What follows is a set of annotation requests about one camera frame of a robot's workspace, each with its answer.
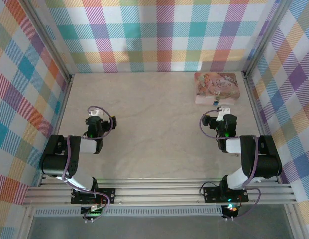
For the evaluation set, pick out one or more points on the aluminium frame leg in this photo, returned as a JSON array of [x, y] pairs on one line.
[[26, 224], [293, 224]]

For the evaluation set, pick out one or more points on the pink illustrated diary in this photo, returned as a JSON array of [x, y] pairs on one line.
[[214, 84]]

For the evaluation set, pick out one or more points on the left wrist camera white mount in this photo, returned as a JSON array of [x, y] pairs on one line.
[[95, 112]]

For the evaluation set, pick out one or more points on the aluminium frame post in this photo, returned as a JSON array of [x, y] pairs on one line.
[[48, 37], [265, 37]]

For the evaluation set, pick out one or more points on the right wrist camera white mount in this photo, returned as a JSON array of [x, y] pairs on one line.
[[224, 110]]

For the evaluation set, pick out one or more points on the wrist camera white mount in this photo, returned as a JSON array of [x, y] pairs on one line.
[[224, 110], [95, 112]]

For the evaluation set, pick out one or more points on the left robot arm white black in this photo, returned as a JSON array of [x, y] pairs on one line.
[[54, 159]]

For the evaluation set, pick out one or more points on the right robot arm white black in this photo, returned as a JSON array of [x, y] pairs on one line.
[[266, 159]]

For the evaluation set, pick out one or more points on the aluminium base beam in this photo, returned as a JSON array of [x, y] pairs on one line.
[[156, 193]]

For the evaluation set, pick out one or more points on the aluminium side rail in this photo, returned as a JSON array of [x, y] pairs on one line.
[[254, 104], [58, 112]]

